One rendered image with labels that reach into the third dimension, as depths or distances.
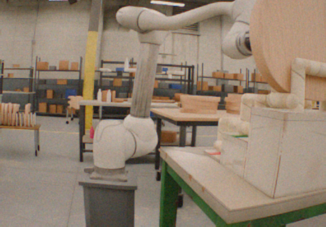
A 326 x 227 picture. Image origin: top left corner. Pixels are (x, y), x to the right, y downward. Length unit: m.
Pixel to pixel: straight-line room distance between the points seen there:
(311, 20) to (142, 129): 1.04
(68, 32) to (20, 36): 2.22
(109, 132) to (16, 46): 11.18
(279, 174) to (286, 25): 0.30
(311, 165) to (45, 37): 11.77
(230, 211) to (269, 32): 0.35
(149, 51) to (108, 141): 0.48
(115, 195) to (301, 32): 1.05
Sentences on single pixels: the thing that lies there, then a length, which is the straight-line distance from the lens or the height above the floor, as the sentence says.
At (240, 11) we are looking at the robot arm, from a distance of 1.07.
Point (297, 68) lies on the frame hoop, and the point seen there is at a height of 1.19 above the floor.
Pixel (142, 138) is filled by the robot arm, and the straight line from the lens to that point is 1.44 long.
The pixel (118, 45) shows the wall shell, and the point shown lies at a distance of 11.75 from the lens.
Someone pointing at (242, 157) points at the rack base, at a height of 0.98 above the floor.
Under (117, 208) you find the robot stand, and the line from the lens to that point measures 1.36.
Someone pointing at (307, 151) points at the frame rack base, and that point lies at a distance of 0.59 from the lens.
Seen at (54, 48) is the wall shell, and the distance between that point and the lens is 11.89.
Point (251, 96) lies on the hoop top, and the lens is 0.78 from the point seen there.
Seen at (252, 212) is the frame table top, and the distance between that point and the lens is 0.53.
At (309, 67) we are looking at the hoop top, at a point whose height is 1.19.
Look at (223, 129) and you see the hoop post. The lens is 0.92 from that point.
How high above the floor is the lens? 1.13
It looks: 3 degrees down
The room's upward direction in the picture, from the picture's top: 3 degrees clockwise
